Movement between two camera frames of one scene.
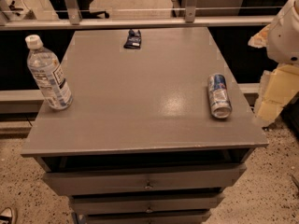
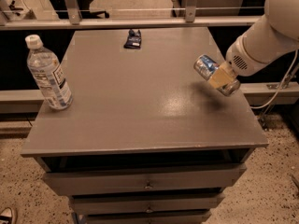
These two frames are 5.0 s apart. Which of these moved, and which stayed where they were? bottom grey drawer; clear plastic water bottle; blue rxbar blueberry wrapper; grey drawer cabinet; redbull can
Moved: redbull can
Stayed: grey drawer cabinet; bottom grey drawer; blue rxbar blueberry wrapper; clear plastic water bottle
